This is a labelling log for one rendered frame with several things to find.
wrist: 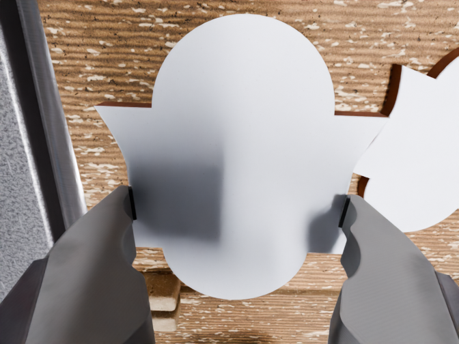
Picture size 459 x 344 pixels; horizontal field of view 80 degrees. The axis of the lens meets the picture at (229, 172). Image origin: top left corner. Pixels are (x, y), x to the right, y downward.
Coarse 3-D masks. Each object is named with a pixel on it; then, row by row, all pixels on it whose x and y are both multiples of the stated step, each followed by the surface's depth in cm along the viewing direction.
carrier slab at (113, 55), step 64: (64, 0) 15; (128, 0) 15; (192, 0) 15; (256, 0) 15; (320, 0) 15; (384, 0) 15; (448, 0) 15; (64, 64) 17; (128, 64) 17; (384, 64) 17; (320, 256) 24; (448, 256) 24
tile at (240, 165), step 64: (192, 64) 10; (256, 64) 10; (320, 64) 10; (128, 128) 11; (192, 128) 11; (256, 128) 11; (320, 128) 11; (192, 192) 13; (256, 192) 13; (320, 192) 12; (192, 256) 14; (256, 256) 14
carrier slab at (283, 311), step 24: (192, 312) 27; (216, 312) 27; (240, 312) 27; (264, 312) 27; (288, 312) 27; (312, 312) 27; (168, 336) 29; (192, 336) 29; (216, 336) 29; (240, 336) 29; (264, 336) 29; (288, 336) 29; (312, 336) 29
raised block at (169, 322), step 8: (176, 304) 25; (152, 312) 24; (160, 312) 24; (168, 312) 24; (176, 312) 25; (152, 320) 24; (160, 320) 24; (168, 320) 24; (176, 320) 24; (160, 328) 24; (168, 328) 24; (176, 328) 25
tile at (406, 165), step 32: (448, 64) 16; (416, 96) 17; (448, 96) 17; (384, 128) 17; (416, 128) 17; (448, 128) 17; (384, 160) 18; (416, 160) 18; (448, 160) 18; (384, 192) 20; (416, 192) 20; (448, 192) 20; (416, 224) 21
